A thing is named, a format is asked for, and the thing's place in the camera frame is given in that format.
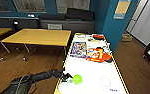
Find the small yellow bowl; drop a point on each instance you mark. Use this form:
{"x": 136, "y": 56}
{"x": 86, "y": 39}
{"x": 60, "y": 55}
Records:
{"x": 78, "y": 79}

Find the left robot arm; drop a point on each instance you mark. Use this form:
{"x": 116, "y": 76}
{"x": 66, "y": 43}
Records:
{"x": 27, "y": 81}

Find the colourful magazines on table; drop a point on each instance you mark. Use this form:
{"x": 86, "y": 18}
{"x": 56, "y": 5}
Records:
{"x": 78, "y": 50}

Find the white board game box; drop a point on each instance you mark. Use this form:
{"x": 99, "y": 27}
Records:
{"x": 89, "y": 38}

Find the flat white box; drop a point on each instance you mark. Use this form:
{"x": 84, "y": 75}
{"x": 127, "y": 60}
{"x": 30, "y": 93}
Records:
{"x": 55, "y": 27}

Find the small red game item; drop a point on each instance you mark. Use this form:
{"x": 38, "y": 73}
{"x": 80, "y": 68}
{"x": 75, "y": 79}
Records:
{"x": 98, "y": 36}

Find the dark grey sofa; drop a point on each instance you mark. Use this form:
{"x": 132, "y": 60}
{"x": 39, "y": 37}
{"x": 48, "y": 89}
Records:
{"x": 34, "y": 23}

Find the black sofa cushion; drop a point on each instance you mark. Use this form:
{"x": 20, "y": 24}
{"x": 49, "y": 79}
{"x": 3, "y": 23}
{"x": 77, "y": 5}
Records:
{"x": 80, "y": 14}

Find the brown cardboard box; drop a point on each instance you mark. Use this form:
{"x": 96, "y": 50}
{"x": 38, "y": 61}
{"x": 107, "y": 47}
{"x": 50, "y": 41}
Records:
{"x": 126, "y": 37}

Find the beige paper notice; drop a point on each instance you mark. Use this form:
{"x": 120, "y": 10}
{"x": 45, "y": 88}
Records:
{"x": 122, "y": 8}

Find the white wall plate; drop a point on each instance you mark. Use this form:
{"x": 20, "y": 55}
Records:
{"x": 31, "y": 15}

